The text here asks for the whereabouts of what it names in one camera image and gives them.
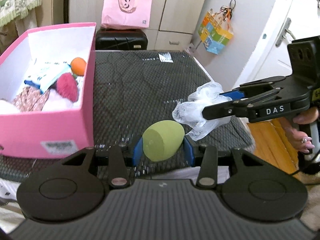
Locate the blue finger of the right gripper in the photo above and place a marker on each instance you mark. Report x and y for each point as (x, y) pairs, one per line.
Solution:
(233, 95)

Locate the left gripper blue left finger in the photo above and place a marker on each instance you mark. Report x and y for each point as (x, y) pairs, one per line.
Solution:
(137, 151)

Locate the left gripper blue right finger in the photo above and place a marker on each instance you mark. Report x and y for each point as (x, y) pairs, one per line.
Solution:
(188, 149)

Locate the green egg-shaped sponge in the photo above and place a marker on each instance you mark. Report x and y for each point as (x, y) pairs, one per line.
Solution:
(162, 140)

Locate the white mesh bath pouf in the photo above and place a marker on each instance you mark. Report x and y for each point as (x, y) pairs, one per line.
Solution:
(190, 112)

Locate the purple plush toy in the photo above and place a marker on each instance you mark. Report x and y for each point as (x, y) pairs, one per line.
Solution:
(57, 103)

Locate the orange foam ball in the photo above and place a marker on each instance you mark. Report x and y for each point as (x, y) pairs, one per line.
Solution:
(78, 66)

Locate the blue white wet wipes pack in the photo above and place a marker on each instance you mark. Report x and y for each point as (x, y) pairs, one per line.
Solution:
(47, 76)

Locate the black woven table mat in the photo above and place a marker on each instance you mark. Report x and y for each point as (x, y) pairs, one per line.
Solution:
(132, 91)

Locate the colourful gift bag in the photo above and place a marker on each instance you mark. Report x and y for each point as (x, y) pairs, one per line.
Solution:
(215, 30)

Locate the pink cardboard storage box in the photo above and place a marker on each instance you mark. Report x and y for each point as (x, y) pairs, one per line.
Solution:
(47, 125)

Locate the magenta fluffy pompom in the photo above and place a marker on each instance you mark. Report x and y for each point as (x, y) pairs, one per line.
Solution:
(67, 87)

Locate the beige wardrobe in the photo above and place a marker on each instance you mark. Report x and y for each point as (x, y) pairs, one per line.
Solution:
(168, 24)

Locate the black suitcase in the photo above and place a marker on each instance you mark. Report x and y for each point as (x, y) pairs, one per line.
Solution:
(112, 39)

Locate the pink floral scrunchie cloth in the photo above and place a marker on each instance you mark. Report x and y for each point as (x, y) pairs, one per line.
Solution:
(30, 99)

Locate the white plush toy brown ears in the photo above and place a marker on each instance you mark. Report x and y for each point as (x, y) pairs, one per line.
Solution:
(7, 108)

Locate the pink paper shopping bag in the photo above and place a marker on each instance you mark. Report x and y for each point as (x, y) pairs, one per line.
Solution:
(126, 14)

